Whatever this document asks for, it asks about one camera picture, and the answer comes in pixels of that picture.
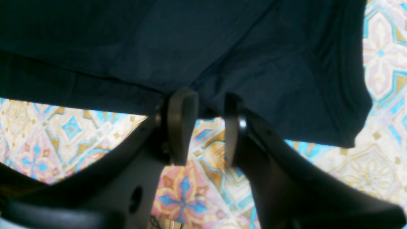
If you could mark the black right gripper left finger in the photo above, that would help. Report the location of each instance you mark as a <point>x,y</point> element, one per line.
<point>118,190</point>

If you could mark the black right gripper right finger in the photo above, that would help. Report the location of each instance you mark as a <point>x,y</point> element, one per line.
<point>291,193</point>

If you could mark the dark navy T-shirt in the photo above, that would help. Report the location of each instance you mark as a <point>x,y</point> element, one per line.
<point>295,63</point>

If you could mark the patterned colourful tablecloth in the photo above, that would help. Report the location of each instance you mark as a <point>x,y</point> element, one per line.
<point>49,143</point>

